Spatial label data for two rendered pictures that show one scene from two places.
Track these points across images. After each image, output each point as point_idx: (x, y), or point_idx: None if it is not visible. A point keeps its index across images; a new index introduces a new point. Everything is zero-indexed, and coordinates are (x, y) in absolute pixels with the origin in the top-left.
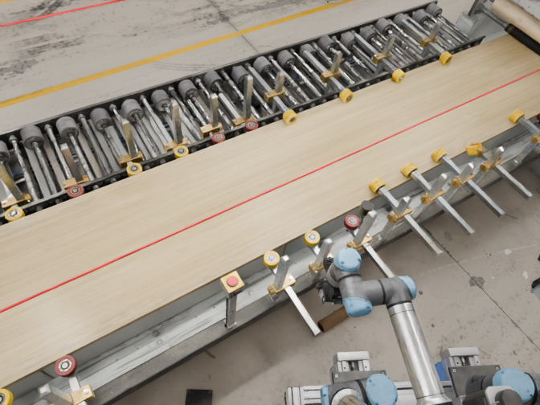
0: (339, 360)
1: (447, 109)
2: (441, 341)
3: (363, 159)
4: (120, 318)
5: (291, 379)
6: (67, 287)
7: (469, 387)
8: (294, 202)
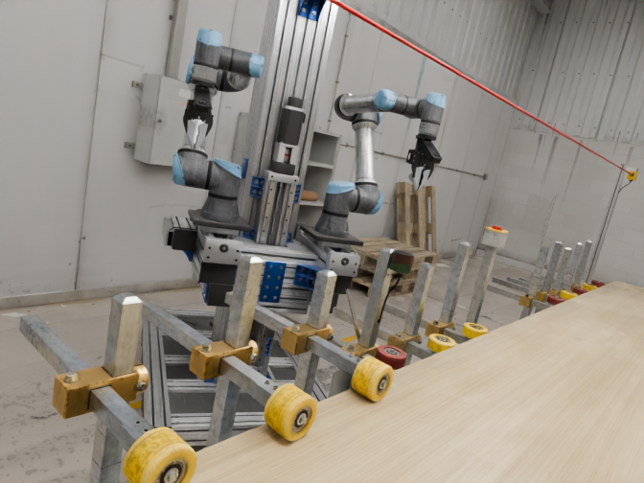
0: (356, 254)
1: None
2: None
3: (436, 464)
4: (557, 310)
5: None
6: (626, 326)
7: (238, 214)
8: (511, 377)
